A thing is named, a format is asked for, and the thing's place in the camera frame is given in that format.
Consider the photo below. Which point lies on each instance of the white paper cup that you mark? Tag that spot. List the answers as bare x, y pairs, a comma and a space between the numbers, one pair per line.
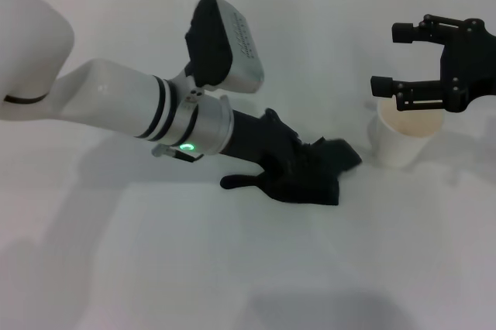
403, 144

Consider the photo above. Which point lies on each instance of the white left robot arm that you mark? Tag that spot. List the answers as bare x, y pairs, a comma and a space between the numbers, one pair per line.
116, 101

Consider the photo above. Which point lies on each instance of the clear left wrist plug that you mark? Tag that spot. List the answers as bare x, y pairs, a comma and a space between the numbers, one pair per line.
160, 150

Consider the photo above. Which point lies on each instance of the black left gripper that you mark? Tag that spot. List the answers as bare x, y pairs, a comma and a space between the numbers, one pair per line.
248, 136

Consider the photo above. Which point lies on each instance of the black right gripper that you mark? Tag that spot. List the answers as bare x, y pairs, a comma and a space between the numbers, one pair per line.
472, 62

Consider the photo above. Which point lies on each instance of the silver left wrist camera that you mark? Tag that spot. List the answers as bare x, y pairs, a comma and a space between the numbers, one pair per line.
236, 43

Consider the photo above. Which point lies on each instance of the dark blue rag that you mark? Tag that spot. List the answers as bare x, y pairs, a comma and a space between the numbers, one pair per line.
314, 179

